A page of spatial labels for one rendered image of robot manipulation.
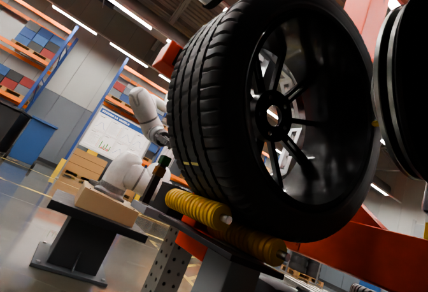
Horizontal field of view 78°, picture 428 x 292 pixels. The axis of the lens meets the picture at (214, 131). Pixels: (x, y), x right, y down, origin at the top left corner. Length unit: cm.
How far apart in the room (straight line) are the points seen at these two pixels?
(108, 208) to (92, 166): 860
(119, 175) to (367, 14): 156
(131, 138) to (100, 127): 74
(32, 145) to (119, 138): 174
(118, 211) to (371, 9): 169
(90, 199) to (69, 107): 1003
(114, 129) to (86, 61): 558
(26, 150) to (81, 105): 525
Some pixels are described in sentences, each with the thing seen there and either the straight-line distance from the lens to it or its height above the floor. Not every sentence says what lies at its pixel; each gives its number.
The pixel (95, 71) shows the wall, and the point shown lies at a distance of 1184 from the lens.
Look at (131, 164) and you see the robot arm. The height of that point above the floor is 60.
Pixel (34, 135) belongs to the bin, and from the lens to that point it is 656.
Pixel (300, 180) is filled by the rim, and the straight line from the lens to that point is 93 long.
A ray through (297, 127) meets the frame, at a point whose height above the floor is 95.
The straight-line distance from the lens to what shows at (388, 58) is 48.
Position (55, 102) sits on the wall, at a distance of 1151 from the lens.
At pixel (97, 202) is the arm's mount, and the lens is 152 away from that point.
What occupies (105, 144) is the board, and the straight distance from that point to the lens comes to 676.
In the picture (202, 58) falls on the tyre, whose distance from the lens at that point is 58.
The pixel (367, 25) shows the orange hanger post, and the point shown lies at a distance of 163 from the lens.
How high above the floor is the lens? 49
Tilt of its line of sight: 17 degrees up
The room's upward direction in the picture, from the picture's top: 24 degrees clockwise
